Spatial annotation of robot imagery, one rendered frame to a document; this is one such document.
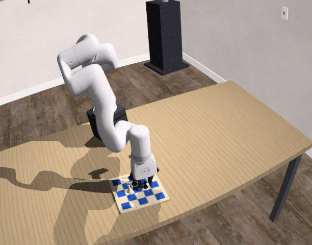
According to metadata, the blue and white chessboard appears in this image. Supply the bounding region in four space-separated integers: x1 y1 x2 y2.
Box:
108 174 170 214

